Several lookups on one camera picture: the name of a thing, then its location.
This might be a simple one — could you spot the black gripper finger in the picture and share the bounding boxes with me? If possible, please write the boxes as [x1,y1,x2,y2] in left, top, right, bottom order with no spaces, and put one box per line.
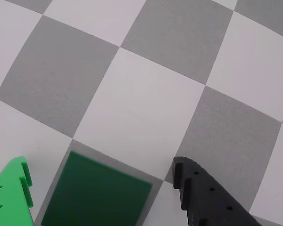
[171,156,262,226]

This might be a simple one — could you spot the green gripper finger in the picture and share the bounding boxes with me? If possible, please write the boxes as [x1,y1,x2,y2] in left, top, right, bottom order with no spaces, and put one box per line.
[0,156,34,226]

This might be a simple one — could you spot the dark green dice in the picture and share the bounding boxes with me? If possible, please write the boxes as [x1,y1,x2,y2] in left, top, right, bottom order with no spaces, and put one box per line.
[41,150,153,226]

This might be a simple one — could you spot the grey white checkered mat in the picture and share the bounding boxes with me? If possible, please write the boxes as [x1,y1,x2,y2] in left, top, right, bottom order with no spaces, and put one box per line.
[0,0,283,226]

